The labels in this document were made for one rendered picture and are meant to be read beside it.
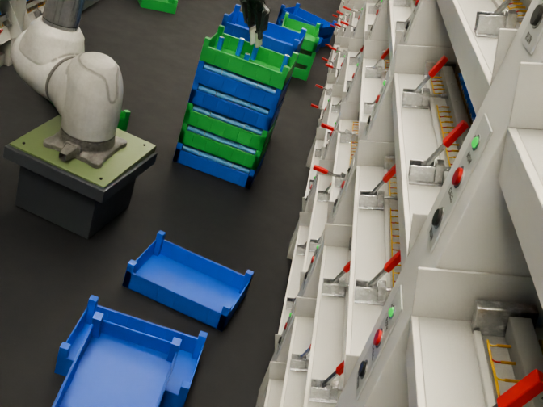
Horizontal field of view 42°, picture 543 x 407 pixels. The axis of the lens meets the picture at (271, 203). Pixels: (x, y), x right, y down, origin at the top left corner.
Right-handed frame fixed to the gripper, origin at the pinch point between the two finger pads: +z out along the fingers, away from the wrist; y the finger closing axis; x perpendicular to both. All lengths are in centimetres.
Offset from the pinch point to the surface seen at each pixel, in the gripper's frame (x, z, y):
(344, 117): -21, -12, 57
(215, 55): -18.5, -1.6, -0.7
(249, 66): -12.8, 0.7, 9.7
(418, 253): -106, -94, 131
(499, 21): -82, -103, 122
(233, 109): -20.3, 15.5, 8.7
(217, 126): -25.3, 22.0, 5.7
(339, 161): -44, -21, 74
